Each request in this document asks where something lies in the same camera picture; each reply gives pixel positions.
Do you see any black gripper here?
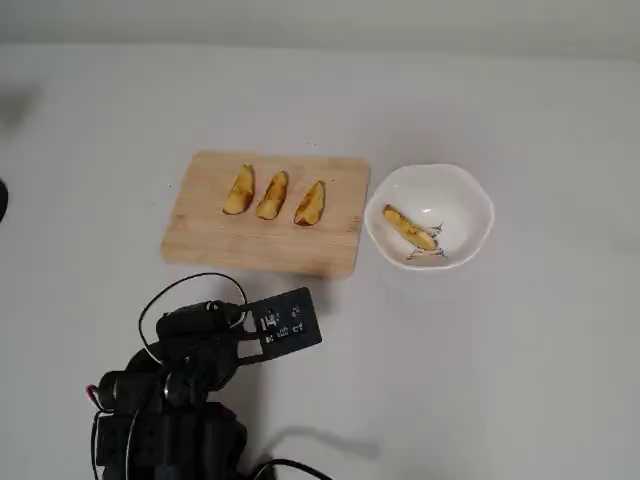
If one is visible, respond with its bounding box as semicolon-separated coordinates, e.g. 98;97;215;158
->
155;300;249;347

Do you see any white ceramic bowl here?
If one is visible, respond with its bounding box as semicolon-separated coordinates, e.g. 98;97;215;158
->
363;163;496;272

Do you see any thin black looped cable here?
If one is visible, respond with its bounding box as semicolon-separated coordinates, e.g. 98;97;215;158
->
138;272;250;365

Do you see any browned apple slice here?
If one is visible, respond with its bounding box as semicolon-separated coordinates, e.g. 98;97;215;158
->
222;163;255;217
293;180;327;227
382;202;440;252
255;170;291;222

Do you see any black camera circuit board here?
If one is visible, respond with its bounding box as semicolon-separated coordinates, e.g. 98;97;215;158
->
238;286;324;366

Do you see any wooden cutting board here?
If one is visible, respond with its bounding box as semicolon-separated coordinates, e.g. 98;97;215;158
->
159;150;372;279

